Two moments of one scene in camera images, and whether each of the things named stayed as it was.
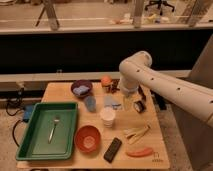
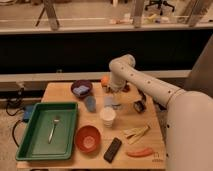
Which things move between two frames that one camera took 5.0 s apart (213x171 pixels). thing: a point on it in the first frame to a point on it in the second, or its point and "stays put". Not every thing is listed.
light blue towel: x=108 y=103 stays put
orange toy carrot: x=142 y=153 stays put
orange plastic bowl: x=87 y=138 stays put
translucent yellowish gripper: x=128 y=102 to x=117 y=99
